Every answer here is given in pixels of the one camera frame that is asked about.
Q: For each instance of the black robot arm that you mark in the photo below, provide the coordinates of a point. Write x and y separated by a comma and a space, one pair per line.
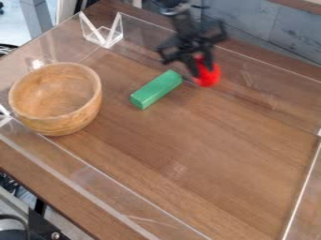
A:
178, 10

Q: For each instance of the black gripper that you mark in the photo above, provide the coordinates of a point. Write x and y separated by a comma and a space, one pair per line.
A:
192, 38

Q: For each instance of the wooden bowl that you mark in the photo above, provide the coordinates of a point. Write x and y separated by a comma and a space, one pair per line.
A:
57, 99

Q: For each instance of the green rectangular block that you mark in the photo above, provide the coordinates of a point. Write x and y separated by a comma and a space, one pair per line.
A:
155, 89

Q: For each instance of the black table clamp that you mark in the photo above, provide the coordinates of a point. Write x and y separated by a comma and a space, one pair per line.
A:
42, 229

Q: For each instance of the red fruit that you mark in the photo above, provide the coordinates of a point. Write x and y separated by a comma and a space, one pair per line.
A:
209, 77

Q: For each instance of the clear acrylic corner bracket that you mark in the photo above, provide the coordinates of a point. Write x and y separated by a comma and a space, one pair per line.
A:
102, 36

